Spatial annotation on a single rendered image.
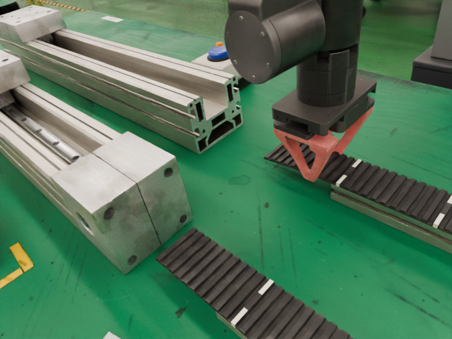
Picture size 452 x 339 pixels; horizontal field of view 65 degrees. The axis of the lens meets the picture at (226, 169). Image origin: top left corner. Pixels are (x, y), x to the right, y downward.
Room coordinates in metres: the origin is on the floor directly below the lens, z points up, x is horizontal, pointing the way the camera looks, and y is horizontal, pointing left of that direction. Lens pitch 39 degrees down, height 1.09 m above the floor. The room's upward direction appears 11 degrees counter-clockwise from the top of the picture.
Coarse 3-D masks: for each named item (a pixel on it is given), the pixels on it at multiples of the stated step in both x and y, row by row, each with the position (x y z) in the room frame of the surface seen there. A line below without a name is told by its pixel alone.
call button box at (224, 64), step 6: (204, 54) 0.66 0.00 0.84; (198, 60) 0.64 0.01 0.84; (204, 60) 0.63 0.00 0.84; (210, 60) 0.62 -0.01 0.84; (216, 60) 0.62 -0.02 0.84; (222, 60) 0.61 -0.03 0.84; (228, 60) 0.61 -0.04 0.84; (204, 66) 0.61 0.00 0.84; (210, 66) 0.60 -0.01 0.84; (216, 66) 0.60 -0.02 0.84; (222, 66) 0.59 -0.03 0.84; (228, 66) 0.59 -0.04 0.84; (228, 72) 0.59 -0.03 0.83; (234, 72) 0.60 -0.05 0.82; (240, 78) 0.61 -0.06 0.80; (234, 84) 0.60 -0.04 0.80; (240, 84) 0.61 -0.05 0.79; (246, 84) 0.62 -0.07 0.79; (240, 90) 0.61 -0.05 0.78
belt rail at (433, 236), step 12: (336, 192) 0.29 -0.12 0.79; (348, 192) 0.28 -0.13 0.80; (348, 204) 0.28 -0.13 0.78; (360, 204) 0.27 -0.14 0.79; (372, 204) 0.26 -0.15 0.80; (372, 216) 0.25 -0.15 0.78; (384, 216) 0.24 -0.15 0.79; (396, 216) 0.24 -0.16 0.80; (396, 228) 0.23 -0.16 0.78; (408, 228) 0.23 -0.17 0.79; (420, 228) 0.22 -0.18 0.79; (432, 228) 0.21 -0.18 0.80; (432, 240) 0.21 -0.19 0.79; (444, 240) 0.20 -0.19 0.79
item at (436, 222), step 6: (450, 198) 0.23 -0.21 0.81; (444, 204) 0.23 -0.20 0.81; (450, 204) 0.22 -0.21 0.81; (444, 210) 0.22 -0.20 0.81; (450, 210) 0.22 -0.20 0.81; (438, 216) 0.21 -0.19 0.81; (444, 216) 0.21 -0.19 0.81; (450, 216) 0.21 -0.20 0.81; (432, 222) 0.21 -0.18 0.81; (438, 222) 0.21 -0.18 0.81; (444, 222) 0.21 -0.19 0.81; (450, 222) 0.20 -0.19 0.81; (438, 228) 0.20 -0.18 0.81; (444, 228) 0.20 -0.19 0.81; (450, 228) 0.20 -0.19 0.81
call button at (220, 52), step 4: (212, 48) 0.65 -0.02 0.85; (216, 48) 0.64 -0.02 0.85; (220, 48) 0.64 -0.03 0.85; (224, 48) 0.63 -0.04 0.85; (212, 52) 0.63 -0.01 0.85; (216, 52) 0.62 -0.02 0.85; (220, 52) 0.62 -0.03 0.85; (224, 52) 0.62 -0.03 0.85; (212, 56) 0.62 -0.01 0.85; (216, 56) 0.62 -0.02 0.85; (220, 56) 0.62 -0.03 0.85; (224, 56) 0.62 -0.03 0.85
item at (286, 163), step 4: (300, 144) 0.37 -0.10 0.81; (304, 144) 0.37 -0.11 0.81; (304, 148) 0.36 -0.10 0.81; (308, 148) 0.36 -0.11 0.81; (288, 152) 0.36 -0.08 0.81; (284, 156) 0.35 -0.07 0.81; (288, 156) 0.35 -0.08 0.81; (280, 160) 0.34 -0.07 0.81; (284, 160) 0.34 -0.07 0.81; (288, 160) 0.34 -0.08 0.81; (292, 160) 0.34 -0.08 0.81; (280, 164) 0.34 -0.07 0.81; (284, 164) 0.34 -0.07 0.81; (288, 164) 0.33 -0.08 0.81
